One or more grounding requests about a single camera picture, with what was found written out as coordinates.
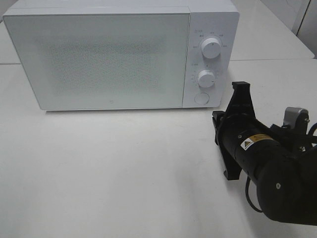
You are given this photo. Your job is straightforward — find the white microwave knob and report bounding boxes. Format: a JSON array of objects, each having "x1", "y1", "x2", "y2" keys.
[
  {"x1": 201, "y1": 36, "x2": 222, "y2": 59},
  {"x1": 197, "y1": 70, "x2": 215, "y2": 88}
]

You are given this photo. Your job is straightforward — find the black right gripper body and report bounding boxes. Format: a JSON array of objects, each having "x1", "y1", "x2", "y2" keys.
[{"x1": 212, "y1": 111, "x2": 255, "y2": 158}]

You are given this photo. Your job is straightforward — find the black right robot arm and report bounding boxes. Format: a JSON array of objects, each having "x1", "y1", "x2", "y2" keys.
[{"x1": 212, "y1": 81, "x2": 317, "y2": 226}]

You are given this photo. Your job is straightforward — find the white microwave oven body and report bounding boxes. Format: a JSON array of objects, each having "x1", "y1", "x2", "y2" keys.
[{"x1": 3, "y1": 0, "x2": 240, "y2": 108}]

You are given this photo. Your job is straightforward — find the white round door button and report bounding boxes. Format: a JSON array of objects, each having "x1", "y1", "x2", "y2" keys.
[{"x1": 194, "y1": 93, "x2": 210, "y2": 105}]

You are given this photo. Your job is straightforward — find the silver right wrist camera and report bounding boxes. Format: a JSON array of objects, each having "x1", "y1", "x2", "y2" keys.
[{"x1": 269, "y1": 106, "x2": 310, "y2": 159}]

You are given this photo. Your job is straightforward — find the white microwave door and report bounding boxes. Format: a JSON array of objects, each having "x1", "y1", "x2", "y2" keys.
[{"x1": 4, "y1": 14, "x2": 189, "y2": 111}]

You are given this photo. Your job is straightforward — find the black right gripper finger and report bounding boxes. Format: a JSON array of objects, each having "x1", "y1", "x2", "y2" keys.
[
  {"x1": 225, "y1": 81, "x2": 255, "y2": 118},
  {"x1": 220, "y1": 146, "x2": 242, "y2": 180}
]

